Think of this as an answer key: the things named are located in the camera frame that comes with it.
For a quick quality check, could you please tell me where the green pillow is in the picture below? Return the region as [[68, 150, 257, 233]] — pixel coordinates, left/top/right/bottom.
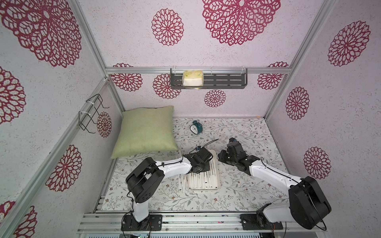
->
[[111, 106, 178, 159]]

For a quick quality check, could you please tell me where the wrapped straw left pile edge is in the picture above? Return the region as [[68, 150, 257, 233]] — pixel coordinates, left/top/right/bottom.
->
[[178, 175, 183, 191]]

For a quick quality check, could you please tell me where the dark metal wall shelf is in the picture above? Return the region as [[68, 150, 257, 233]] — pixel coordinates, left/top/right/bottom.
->
[[170, 67, 248, 89]]

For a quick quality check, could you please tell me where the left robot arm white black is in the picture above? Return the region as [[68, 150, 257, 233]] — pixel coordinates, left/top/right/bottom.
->
[[126, 147, 217, 223]]

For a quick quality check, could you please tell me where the yellow sponge block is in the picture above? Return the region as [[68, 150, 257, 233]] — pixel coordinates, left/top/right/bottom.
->
[[182, 70, 204, 87]]

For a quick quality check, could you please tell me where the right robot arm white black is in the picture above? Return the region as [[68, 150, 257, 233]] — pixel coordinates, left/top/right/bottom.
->
[[218, 138, 332, 230]]

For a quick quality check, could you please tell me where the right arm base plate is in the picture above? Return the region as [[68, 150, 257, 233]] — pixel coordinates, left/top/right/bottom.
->
[[240, 214, 283, 231]]

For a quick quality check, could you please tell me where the teal alarm clock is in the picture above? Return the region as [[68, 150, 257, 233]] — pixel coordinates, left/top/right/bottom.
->
[[190, 120, 203, 135]]

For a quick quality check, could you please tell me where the white storage tray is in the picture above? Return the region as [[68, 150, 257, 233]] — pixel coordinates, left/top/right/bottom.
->
[[185, 150, 221, 191]]

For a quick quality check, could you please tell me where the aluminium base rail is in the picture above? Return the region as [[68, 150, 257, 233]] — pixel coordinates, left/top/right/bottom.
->
[[74, 212, 329, 238]]

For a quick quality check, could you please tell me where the black wire wall rack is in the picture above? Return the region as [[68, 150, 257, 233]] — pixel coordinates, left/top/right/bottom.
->
[[78, 93, 109, 134]]

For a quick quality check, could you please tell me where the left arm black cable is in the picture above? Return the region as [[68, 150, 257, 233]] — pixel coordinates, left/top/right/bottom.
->
[[189, 138, 219, 155]]

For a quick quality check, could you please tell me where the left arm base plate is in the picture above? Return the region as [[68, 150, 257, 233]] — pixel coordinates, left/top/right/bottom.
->
[[121, 214, 163, 232]]

